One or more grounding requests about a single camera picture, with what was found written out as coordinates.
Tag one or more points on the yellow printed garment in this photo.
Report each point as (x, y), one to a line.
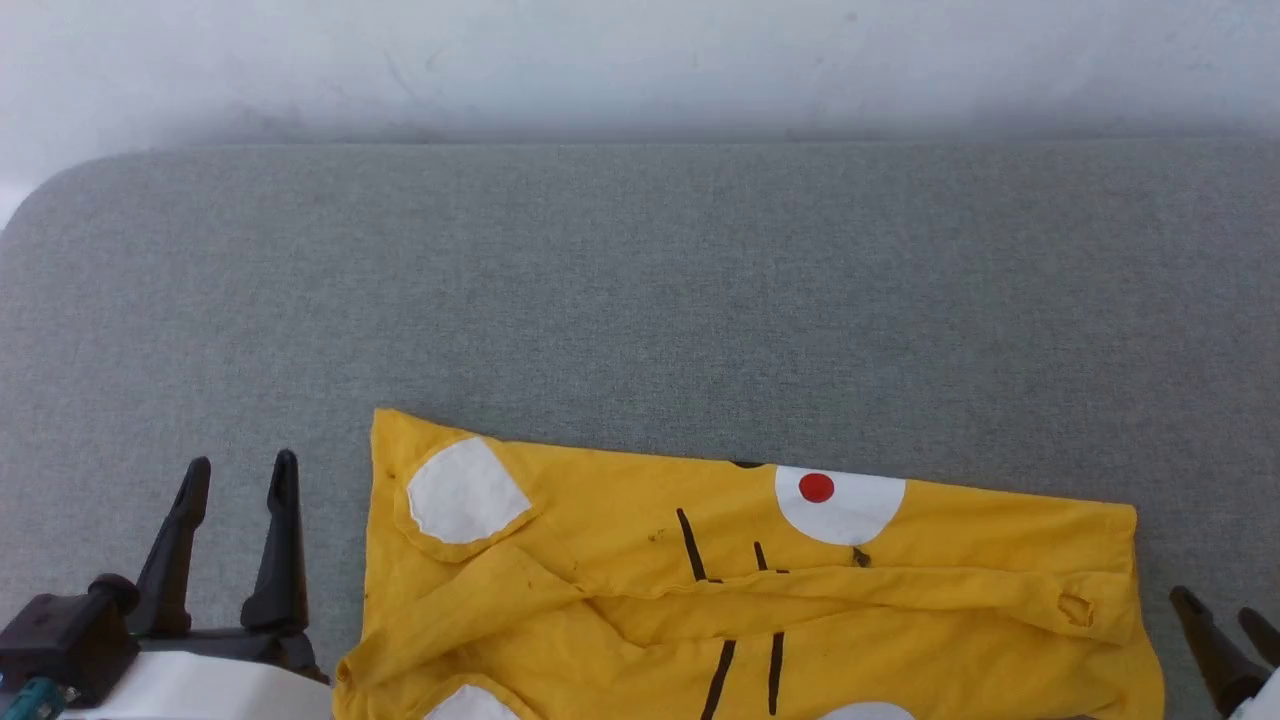
(620, 620)

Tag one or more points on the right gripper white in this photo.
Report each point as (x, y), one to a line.
(1262, 705)

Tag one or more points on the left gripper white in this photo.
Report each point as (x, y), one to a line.
(220, 690)

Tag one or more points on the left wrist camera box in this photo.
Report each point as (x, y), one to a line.
(65, 635)

